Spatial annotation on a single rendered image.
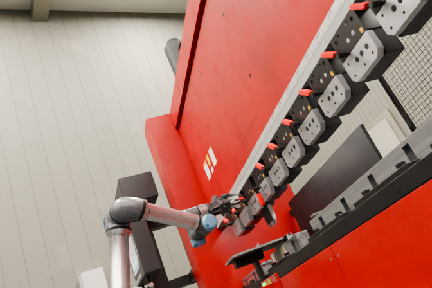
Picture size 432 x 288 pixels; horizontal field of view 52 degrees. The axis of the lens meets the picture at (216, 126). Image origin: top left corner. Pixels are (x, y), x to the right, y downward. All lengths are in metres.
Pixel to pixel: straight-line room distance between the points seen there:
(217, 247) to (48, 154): 3.12
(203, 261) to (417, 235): 2.03
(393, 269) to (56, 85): 5.43
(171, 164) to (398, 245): 2.22
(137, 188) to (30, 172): 2.44
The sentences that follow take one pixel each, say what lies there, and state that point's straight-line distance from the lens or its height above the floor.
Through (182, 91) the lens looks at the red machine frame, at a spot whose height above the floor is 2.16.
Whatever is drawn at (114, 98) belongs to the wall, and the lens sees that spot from 6.28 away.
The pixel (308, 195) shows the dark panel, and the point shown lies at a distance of 2.93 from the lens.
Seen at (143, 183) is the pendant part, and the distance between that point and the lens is 3.30.
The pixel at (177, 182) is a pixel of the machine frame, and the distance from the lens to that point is 3.16.
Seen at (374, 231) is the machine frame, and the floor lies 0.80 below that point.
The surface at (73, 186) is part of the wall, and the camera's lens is 5.49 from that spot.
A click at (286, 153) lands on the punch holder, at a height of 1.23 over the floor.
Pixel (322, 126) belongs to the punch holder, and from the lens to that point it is 1.54.
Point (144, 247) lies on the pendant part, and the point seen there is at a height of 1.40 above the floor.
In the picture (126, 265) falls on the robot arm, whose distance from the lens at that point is 2.04.
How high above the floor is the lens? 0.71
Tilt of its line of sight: 24 degrees up
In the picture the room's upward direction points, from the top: 23 degrees counter-clockwise
